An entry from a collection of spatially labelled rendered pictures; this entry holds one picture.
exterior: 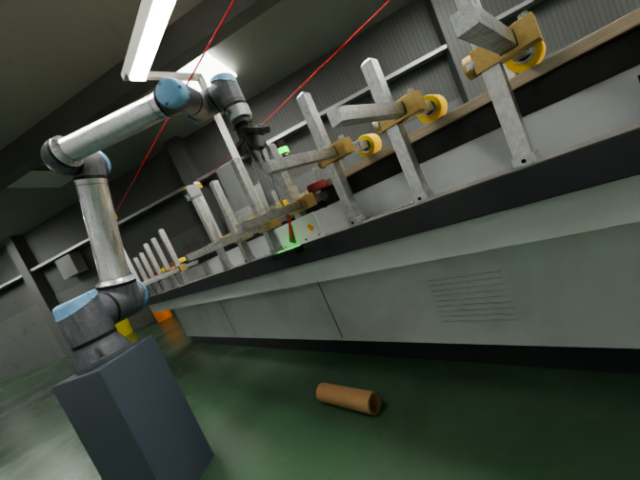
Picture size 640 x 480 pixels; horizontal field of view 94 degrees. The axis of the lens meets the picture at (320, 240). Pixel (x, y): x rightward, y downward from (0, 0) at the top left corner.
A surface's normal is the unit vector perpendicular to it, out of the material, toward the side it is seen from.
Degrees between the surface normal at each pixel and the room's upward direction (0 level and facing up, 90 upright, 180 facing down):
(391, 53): 90
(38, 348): 90
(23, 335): 90
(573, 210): 90
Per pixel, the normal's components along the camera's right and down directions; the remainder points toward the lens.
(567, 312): -0.64, 0.35
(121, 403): 0.89, -0.37
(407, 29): -0.21, 0.18
